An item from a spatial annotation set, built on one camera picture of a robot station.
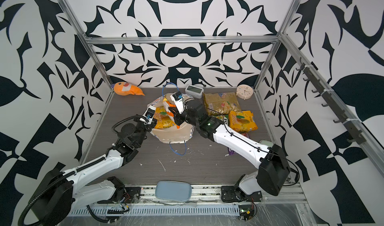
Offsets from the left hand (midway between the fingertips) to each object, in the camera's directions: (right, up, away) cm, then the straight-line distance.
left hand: (149, 103), depth 74 cm
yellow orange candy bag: (+53, -11, +23) cm, 59 cm away
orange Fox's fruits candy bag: (+9, 0, -2) cm, 9 cm away
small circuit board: (+47, -52, -3) cm, 70 cm away
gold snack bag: (+40, 0, +30) cm, 50 cm away
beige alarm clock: (+60, +9, +41) cm, 74 cm away
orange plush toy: (-29, +11, +35) cm, 47 cm away
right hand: (+11, -2, -1) cm, 11 cm away
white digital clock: (+22, +9, +38) cm, 44 cm away
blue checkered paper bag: (+9, -18, +14) cm, 25 cm away
